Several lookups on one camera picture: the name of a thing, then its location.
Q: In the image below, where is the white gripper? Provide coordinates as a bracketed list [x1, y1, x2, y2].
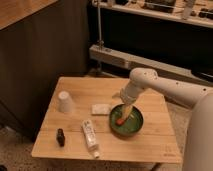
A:
[112, 84, 140, 119]

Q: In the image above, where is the orange carrot piece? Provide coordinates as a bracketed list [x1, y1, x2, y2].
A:
[116, 118, 124, 126]

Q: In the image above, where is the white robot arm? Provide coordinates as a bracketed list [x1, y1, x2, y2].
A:
[119, 68, 213, 171]

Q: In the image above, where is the green bowl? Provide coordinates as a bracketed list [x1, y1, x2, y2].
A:
[109, 104, 144, 136]

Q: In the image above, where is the white tube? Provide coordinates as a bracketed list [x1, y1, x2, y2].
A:
[82, 120, 100, 158]

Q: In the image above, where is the grey metal beam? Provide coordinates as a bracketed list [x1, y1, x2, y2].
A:
[89, 44, 213, 86]

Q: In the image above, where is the small dark bottle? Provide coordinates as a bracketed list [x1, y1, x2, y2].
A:
[56, 128, 65, 147]

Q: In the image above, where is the metal shelf rack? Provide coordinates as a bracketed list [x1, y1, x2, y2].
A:
[101, 2, 213, 53]

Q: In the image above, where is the wooden cabinet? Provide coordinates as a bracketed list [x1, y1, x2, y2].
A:
[0, 0, 89, 140]

